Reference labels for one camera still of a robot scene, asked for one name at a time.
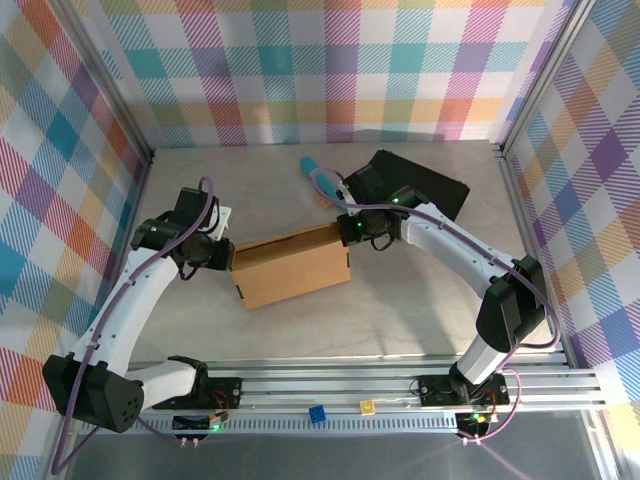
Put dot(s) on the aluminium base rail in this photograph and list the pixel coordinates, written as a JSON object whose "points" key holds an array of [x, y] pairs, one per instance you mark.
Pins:
{"points": [[340, 385]]}

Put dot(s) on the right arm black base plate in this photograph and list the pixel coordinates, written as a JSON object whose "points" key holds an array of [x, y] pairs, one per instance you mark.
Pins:
{"points": [[435, 390]]}

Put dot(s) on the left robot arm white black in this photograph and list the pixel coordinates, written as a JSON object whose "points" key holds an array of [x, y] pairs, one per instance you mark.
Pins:
{"points": [[135, 300]]}

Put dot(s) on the right aluminium frame post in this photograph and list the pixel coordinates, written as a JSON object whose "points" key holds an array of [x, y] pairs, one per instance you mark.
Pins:
{"points": [[542, 75]]}

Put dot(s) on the black hard case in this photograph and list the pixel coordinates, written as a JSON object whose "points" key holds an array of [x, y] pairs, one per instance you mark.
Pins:
{"points": [[430, 185]]}

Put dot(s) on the teal pen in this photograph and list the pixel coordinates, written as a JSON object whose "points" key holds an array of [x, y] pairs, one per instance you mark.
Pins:
{"points": [[320, 175]]}

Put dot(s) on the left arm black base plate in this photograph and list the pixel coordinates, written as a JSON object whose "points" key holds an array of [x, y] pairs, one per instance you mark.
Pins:
{"points": [[227, 392]]}

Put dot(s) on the brown cardboard box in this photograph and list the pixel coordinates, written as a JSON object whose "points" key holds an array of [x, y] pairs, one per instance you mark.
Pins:
{"points": [[292, 275]]}

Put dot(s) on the aluminium frame post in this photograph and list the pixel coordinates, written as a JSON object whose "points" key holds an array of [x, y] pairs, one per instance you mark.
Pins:
{"points": [[542, 75], [107, 87]]}

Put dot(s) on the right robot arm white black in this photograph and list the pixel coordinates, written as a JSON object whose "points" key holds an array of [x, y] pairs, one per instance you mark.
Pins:
{"points": [[450, 250]]}

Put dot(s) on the left aluminium frame post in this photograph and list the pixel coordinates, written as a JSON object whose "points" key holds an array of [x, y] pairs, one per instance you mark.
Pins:
{"points": [[107, 87]]}

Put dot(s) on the blue toy block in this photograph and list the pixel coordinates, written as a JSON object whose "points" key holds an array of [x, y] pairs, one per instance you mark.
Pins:
{"points": [[318, 414]]}

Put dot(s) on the yellow toy block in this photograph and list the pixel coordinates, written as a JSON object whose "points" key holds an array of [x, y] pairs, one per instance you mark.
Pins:
{"points": [[367, 407]]}

